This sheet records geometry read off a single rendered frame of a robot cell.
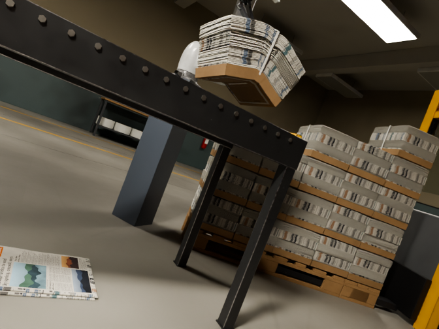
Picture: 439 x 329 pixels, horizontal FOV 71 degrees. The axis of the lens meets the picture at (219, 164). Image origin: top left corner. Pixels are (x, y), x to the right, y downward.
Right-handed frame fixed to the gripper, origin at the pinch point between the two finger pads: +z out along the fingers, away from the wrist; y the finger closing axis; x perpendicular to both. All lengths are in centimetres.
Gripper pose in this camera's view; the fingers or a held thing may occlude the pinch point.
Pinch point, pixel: (269, 14)
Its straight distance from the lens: 154.9
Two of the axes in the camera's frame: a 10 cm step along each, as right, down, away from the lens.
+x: 4.7, 2.4, -8.5
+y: -4.4, 9.0, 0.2
